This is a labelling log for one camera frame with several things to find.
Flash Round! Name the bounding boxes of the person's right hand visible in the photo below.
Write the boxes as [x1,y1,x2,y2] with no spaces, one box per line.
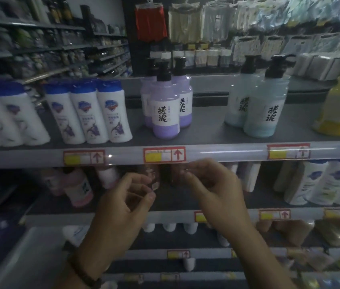
[183,158,254,239]

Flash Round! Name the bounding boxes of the row of hanging pale garments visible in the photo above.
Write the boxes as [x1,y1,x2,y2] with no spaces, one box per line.
[235,0,340,35]

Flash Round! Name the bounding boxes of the row of white lotion bottles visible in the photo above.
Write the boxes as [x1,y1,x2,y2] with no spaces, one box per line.
[273,159,340,207]

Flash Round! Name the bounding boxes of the pale grey hanging shorts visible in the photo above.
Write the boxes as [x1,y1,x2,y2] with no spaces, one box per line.
[203,2,235,43]

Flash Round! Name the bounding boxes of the grey metal shelf unit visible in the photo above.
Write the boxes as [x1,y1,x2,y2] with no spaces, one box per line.
[0,73,340,289]

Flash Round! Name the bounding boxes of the pink bottle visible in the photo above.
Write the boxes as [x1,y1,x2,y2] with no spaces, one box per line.
[63,168,94,208]

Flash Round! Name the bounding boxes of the person's left hand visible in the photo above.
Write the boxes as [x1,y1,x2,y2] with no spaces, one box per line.
[77,173,157,269]

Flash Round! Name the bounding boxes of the purple pump bottle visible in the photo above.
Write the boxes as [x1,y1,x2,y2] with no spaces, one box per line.
[140,58,158,128]
[172,57,193,128]
[150,60,181,139]

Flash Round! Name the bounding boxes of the red hanging shorts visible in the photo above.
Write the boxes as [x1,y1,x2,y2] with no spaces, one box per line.
[135,3,168,43]

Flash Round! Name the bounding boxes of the background shelves of goods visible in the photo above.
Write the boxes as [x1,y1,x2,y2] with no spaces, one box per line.
[0,0,133,88]

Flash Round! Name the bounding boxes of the person's right forearm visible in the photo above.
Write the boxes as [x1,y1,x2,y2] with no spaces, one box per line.
[224,223,298,289]

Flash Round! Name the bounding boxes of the person's left forearm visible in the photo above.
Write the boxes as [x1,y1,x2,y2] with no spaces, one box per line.
[55,253,113,289]

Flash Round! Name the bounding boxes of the dark bead bracelet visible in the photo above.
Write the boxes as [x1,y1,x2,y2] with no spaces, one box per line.
[67,252,103,289]

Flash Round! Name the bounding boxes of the brown bottle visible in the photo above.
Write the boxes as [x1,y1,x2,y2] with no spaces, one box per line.
[140,165,161,191]

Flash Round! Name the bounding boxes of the light blue pump bottle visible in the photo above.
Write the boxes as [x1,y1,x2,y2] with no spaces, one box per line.
[243,55,290,138]
[225,55,262,128]

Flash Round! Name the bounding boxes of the cream hanging shorts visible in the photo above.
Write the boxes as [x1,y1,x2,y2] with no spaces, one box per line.
[168,3,201,44]

